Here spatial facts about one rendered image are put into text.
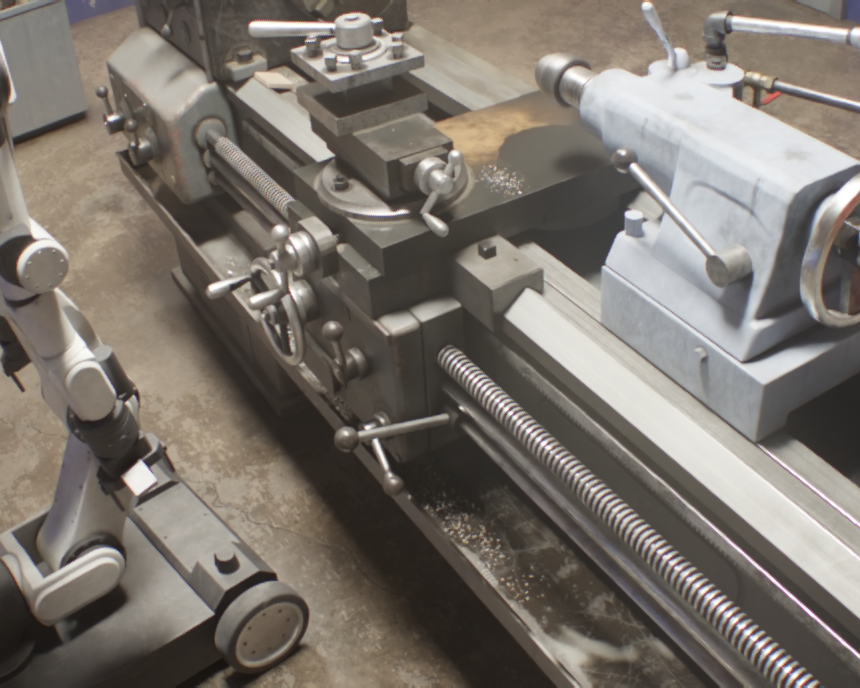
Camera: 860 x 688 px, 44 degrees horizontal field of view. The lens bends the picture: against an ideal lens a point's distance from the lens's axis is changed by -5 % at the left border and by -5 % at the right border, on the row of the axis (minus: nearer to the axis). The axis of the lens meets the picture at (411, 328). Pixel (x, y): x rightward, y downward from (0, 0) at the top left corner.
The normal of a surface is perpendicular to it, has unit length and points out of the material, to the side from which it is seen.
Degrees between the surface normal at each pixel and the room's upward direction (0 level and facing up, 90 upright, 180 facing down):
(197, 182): 90
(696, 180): 76
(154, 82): 32
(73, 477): 60
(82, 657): 0
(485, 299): 90
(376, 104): 0
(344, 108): 0
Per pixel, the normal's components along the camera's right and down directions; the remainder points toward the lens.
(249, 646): 0.64, 0.42
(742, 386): -0.86, 0.35
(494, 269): -0.07, -0.80
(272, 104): -0.56, -0.45
